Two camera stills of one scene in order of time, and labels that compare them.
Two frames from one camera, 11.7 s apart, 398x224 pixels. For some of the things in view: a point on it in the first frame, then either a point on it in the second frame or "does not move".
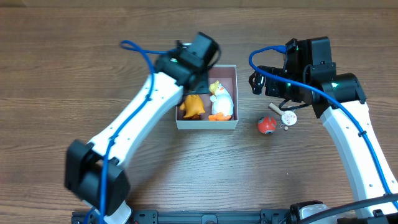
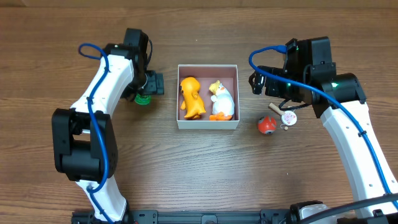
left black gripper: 193,83 to 155,84
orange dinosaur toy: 193,106 does not move
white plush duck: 222,102 does not move
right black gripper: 259,82 does not move
